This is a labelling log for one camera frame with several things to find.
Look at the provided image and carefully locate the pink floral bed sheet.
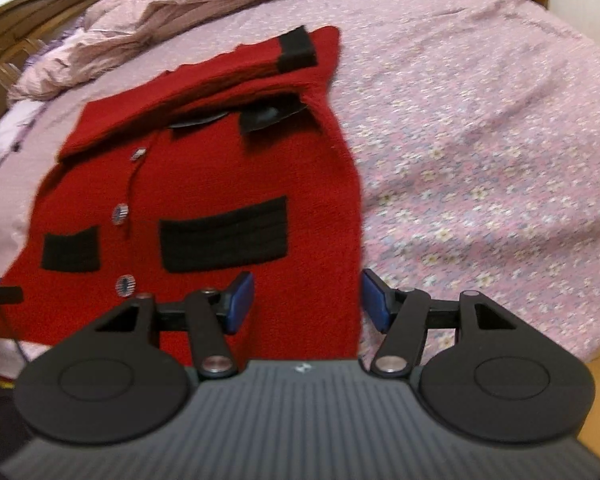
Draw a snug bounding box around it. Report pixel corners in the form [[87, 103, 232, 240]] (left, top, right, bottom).
[[0, 0, 600, 359]]

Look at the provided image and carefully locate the lilac pillow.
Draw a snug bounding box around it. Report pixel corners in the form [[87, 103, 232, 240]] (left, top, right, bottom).
[[0, 100, 45, 165]]

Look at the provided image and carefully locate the red knit cardigan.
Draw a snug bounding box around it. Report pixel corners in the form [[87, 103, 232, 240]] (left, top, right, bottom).
[[0, 26, 362, 362]]

